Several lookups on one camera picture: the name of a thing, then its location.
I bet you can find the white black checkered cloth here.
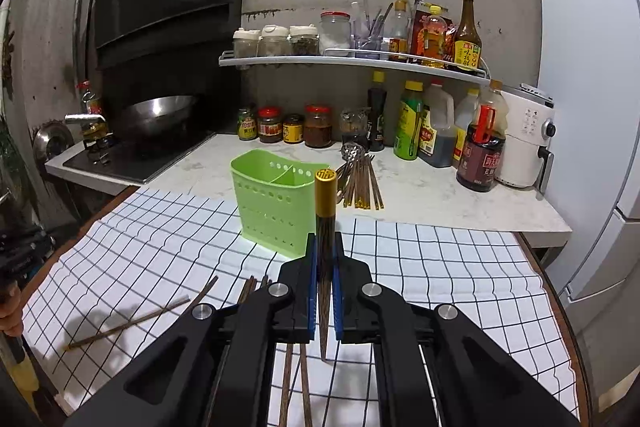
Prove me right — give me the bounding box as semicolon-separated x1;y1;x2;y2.
24;188;585;426

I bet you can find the yellow fluffy towel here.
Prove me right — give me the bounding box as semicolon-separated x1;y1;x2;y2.
10;347;39;414

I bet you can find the dark soy sauce bottle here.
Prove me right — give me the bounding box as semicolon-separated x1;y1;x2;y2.
457;103;506;193

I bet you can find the wooden chopstick gold tip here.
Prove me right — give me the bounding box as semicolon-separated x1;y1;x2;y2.
64;297;191;352
314;168;337;361
238;277;257;305
299;343;314;427
278;343;294;427
189;275;218;309

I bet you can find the white refrigerator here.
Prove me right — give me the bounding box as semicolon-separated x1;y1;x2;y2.
538;0;639;306

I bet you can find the yellow label sauce jar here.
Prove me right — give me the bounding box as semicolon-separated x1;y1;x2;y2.
282;114;305;144

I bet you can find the green plastic utensil holder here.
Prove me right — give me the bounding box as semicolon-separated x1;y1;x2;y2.
230;150;326;258

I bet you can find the person's left hand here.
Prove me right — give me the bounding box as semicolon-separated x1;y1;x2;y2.
0;282;24;337

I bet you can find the white wall shelf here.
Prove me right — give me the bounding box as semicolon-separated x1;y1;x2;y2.
218;51;491;86

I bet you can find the green yellow-cap bottle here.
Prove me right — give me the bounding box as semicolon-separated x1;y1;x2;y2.
394;80;423;160

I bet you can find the red lid chili jar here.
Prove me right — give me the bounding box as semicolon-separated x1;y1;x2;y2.
257;106;283;143

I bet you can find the yellow oil jug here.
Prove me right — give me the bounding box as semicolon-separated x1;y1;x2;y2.
452;88;480;167

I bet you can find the tall brown vinegar bottle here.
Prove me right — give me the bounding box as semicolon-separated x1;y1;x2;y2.
454;0;482;72

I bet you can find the large clear vinegar jug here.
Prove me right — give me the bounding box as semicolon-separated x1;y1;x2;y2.
418;79;457;168

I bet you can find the steel wok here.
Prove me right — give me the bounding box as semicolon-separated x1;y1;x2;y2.
113;95;192;136

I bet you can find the pile of spare chopsticks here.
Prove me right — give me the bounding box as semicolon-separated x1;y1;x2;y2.
336;154;384;210

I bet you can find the white air fryer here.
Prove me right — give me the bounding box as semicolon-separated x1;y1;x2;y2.
496;83;556;195

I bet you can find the green label sauce jar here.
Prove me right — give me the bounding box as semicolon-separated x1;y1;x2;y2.
238;107;258;141

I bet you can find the red lid brown jar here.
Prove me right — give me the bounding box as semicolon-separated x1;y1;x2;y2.
304;104;332;148

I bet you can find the metal spoon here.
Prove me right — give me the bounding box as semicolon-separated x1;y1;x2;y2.
341;141;367;165

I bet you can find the tall dark sauce bottle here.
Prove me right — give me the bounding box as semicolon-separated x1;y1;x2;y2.
367;70;387;152

